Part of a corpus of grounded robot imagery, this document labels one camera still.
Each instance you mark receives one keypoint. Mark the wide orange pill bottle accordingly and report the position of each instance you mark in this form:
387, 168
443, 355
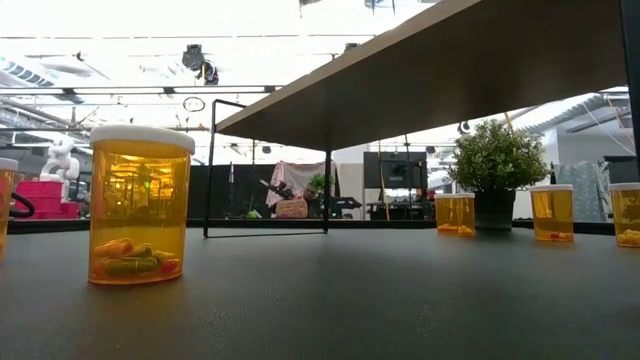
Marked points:
552, 215
140, 200
444, 215

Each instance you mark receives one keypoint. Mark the slim orange pill bottle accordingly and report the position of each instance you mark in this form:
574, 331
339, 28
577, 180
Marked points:
6, 210
627, 215
466, 215

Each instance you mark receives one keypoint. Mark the small green background plant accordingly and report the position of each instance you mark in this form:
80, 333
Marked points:
317, 182

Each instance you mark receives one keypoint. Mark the pink white cloth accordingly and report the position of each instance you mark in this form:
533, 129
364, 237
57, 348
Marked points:
300, 175

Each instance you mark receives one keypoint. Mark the black background robot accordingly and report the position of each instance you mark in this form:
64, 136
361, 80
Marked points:
345, 204

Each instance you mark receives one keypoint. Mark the woven basket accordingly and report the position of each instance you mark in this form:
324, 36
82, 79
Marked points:
291, 209

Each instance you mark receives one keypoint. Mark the black monitor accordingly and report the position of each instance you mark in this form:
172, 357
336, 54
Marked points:
380, 170

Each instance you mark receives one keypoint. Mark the green ball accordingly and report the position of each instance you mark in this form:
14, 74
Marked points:
254, 214

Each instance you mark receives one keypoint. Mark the black partition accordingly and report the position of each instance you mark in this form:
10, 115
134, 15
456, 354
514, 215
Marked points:
225, 190

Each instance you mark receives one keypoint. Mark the potted green plant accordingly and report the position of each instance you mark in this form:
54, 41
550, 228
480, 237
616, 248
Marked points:
495, 160

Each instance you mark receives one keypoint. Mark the white robot figure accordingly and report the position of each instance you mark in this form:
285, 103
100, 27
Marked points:
60, 160

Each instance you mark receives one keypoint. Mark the grey patterned cloth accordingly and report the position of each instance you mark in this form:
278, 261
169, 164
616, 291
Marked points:
585, 190

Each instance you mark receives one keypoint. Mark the pink boxes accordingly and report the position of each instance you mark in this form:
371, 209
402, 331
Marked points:
45, 197

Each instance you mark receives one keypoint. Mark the black table frame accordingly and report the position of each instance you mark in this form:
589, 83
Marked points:
380, 224

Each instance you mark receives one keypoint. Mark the black ceiling camera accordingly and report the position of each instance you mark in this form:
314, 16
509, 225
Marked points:
192, 57

